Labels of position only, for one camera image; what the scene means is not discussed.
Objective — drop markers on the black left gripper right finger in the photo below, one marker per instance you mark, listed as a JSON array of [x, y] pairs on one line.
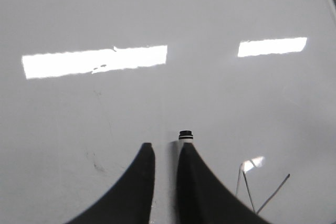
[[202, 198]]

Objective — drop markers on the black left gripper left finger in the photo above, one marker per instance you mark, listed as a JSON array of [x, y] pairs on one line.
[[129, 200]]

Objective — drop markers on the white whiteboard surface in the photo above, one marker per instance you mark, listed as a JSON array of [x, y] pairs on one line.
[[85, 82]]

